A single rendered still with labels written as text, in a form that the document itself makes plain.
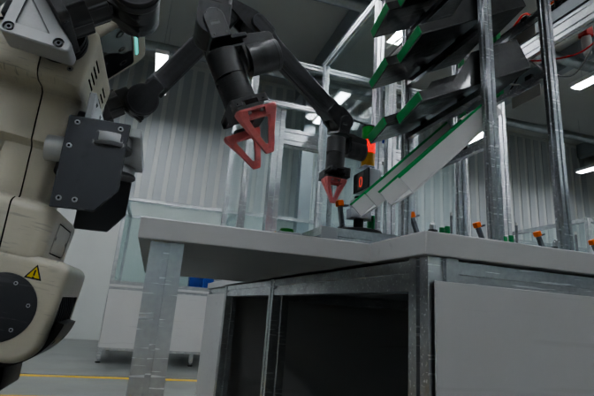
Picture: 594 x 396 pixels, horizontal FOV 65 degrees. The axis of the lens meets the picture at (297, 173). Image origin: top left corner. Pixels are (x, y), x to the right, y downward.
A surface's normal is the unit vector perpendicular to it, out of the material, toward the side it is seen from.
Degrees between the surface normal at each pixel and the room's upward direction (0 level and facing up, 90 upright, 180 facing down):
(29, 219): 90
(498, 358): 90
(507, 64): 90
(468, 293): 90
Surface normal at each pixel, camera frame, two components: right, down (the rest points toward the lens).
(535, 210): 0.29, -0.25
